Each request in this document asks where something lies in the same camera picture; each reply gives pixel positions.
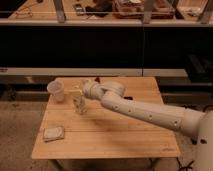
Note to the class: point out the black rectangular device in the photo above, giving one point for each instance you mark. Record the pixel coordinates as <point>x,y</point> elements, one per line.
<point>128,97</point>

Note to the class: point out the tray with items on shelf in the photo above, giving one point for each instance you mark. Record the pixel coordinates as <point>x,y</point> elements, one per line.
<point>135,9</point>

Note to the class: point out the dark device on shelf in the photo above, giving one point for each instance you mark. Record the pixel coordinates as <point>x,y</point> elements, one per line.
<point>79,9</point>

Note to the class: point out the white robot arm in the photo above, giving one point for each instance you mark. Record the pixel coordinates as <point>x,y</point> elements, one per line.
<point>192,123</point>

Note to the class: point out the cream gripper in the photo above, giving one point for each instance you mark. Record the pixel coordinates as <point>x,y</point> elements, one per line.
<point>76,89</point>

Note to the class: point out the translucent plastic cup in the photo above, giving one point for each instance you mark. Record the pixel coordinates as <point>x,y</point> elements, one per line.
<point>56,89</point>

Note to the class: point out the wooden table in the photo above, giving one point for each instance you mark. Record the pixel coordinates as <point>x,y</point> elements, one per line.
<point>112,141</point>

